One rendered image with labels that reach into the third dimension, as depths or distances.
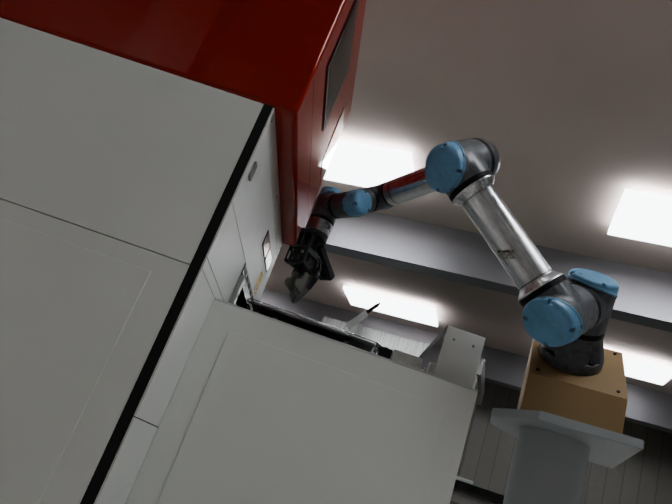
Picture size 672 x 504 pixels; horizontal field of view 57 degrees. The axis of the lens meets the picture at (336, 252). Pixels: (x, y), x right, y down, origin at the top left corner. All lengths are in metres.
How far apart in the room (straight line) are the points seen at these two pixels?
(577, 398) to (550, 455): 0.14
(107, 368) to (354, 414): 0.52
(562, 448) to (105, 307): 1.02
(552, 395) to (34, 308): 1.12
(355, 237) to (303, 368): 4.44
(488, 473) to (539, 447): 7.66
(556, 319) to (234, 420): 0.72
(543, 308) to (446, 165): 0.39
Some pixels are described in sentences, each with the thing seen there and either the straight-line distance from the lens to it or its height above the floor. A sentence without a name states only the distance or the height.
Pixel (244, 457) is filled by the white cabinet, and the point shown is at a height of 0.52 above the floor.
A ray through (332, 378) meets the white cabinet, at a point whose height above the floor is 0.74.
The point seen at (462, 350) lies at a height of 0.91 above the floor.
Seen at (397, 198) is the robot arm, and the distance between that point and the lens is 1.80.
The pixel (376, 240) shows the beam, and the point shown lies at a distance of 5.73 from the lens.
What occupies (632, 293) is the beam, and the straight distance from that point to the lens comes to 5.61.
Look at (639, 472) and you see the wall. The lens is 9.44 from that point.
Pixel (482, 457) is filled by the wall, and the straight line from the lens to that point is 9.21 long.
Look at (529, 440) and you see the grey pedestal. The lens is 1.55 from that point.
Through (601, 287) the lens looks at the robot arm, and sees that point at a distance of 1.52.
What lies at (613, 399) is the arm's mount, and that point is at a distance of 1.57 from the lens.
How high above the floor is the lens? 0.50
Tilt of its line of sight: 21 degrees up
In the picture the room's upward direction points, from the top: 20 degrees clockwise
